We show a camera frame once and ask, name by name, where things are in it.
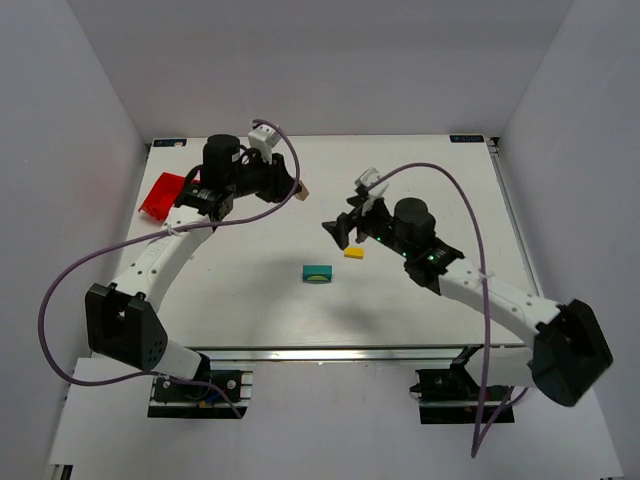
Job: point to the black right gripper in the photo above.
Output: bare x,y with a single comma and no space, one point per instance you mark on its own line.
361,220

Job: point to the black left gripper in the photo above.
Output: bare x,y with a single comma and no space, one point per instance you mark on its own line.
275,179

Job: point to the yellow wood block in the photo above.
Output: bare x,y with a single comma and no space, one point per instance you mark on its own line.
354,253

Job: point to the natural tan wood block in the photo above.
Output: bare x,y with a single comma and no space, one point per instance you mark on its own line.
302,192

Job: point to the red plastic bin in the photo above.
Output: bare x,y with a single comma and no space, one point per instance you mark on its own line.
162,196

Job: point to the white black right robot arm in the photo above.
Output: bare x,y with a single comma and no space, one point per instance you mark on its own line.
564,351

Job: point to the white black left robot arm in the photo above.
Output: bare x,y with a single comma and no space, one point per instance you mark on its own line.
122,317

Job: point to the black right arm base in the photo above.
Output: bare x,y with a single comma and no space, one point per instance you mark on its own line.
447,396

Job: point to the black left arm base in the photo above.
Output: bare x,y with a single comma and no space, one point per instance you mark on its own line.
174,401

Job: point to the long teal wood block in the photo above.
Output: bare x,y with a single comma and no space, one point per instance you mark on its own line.
317,269

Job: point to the blue label sticker left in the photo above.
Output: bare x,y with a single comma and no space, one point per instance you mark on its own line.
169,143

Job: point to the blue label sticker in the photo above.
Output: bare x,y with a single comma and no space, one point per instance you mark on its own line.
169,143
466,138

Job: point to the blue label sticker right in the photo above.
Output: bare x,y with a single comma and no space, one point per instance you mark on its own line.
466,138

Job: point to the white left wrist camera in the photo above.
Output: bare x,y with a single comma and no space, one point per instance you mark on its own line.
263,138

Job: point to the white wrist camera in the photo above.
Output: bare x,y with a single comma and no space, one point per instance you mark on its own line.
370,185
263,138

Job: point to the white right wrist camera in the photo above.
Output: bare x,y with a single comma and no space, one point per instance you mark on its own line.
370,185

